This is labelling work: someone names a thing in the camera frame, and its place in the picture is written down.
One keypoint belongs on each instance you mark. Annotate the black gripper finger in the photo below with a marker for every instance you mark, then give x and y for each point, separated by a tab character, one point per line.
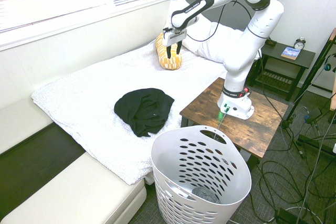
168	52
179	47

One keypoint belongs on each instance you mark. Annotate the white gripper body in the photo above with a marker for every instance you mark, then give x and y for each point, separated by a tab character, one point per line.
174	36

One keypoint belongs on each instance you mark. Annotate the black sports shirt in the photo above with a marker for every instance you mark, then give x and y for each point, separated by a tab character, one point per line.
147	108

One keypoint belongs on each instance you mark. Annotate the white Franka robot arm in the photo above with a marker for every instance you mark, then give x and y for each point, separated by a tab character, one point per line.
236	58

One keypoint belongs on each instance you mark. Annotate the white perforated laundry basket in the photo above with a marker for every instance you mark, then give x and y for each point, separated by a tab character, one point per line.
231	187

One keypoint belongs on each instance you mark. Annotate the yellow patterned bolster pillow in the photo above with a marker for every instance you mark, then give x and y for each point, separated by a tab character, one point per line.
173	62

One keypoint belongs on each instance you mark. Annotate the white pillow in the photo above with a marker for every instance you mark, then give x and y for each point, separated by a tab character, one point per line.
210	48

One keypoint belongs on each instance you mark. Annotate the dark grey headboard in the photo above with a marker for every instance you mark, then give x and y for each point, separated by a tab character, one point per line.
231	16

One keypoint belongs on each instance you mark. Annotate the white patterned duvet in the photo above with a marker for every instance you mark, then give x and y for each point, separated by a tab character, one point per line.
86	93

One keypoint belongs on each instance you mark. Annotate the small black box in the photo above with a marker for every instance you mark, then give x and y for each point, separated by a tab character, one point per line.
270	43

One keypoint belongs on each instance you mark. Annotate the blue paperback book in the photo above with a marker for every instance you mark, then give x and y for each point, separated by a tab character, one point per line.
291	53

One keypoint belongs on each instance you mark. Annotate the rustic wooden side table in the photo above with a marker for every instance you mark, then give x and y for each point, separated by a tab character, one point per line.
262	129

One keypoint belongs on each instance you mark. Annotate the black alarm clock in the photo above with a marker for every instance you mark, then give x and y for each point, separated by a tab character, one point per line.
299	44

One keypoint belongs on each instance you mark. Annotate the black nightstand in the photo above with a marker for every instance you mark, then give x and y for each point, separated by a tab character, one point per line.
304	58

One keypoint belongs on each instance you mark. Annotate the black tripod stand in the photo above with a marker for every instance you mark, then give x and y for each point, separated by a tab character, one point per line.
307	85

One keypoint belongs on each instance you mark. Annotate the grey cloth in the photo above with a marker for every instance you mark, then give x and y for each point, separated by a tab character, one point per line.
204	195

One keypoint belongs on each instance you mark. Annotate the black power adapter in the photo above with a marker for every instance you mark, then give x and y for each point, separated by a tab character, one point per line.
313	115

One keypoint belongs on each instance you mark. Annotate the black headphones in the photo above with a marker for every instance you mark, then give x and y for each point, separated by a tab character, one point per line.
328	65

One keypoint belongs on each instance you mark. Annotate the light wooden board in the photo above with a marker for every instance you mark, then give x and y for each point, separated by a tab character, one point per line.
333	98

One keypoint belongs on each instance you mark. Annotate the small cream bench cushion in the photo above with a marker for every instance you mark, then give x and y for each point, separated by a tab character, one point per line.
21	127

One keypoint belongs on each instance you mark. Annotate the large cream bench cushion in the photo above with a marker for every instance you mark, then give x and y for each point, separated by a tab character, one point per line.
78	195

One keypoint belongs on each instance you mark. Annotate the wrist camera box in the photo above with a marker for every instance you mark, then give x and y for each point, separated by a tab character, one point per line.
166	29

